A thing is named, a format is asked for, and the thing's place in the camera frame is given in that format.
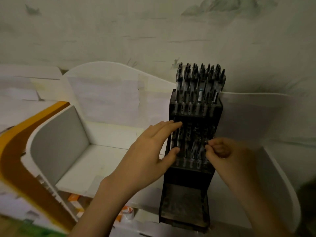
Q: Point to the black tiered pen holder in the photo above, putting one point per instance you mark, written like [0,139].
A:
[185,202]

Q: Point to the person's left hand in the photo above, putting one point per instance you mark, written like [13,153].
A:
[145,160]

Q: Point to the row of black pens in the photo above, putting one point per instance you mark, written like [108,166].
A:
[197,83]

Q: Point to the small white paper strip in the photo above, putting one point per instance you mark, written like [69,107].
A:
[19,94]

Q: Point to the large white paper sheet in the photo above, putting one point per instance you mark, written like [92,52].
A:
[14,82]

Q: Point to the person's left forearm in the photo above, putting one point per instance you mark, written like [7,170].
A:
[96,214]

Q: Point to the person's right forearm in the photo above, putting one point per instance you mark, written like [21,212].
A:
[264,217]

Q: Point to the person's right hand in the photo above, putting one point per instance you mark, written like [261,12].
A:
[234,162]

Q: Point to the bright green object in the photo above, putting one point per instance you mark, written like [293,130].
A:
[37,230]

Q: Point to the white curved-back shelf unit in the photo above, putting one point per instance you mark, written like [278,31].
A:
[86,170]

